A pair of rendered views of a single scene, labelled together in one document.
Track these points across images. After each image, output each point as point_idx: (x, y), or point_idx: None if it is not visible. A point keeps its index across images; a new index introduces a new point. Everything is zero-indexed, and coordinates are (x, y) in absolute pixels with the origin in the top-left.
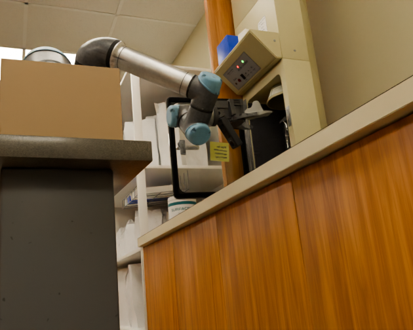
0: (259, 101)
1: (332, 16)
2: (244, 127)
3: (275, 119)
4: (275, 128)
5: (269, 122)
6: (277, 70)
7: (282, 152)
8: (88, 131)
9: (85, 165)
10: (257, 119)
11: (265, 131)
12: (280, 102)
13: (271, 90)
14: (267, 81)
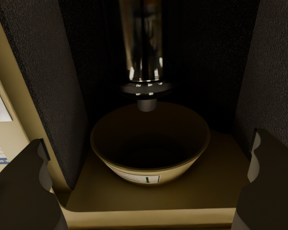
0: (245, 174)
1: None
2: (258, 180)
3: (242, 107)
4: (250, 86)
5: (254, 108)
6: (74, 219)
7: (264, 1)
8: None
9: None
10: (277, 138)
11: (274, 89)
12: (194, 135)
13: (161, 183)
14: (132, 213)
